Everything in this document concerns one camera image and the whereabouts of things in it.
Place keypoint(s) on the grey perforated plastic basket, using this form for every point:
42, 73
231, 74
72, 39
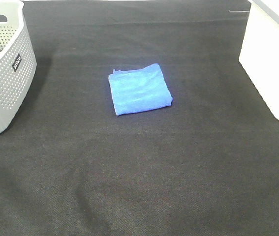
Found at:
17, 60

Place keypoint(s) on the blue microfiber towel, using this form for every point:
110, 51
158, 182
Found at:
140, 90

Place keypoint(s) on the black fabric table mat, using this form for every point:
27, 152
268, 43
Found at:
208, 165

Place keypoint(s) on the white plastic bin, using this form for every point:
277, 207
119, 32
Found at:
259, 55

